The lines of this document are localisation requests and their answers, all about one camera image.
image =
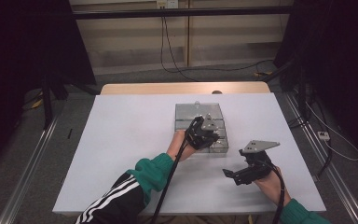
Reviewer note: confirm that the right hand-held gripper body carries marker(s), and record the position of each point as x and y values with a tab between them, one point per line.
254	171

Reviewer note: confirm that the black metal stand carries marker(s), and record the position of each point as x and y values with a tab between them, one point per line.
47	105

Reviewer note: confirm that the wooden table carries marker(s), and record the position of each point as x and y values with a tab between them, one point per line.
167	88

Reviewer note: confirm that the black horizontal bar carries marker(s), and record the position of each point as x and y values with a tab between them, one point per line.
183	12

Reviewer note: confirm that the aluminium floor rail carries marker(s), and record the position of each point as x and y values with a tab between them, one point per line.
28	174
332	174

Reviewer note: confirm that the white wall socket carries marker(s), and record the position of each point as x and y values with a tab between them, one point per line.
167	3

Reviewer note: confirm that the person's right hand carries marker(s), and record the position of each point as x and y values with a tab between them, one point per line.
272	189

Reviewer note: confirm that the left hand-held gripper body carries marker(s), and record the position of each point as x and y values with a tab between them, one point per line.
200	137

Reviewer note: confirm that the white power strip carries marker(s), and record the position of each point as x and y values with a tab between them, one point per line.
323	135

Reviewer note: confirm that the person's left hand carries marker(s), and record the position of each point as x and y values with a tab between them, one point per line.
178	146

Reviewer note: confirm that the black curtain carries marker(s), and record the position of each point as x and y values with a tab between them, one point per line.
338	56
18	62

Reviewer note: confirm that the small black floor object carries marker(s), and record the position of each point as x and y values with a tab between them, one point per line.
70	133

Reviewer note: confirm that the clear plastic compartment box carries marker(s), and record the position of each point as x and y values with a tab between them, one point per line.
186	112

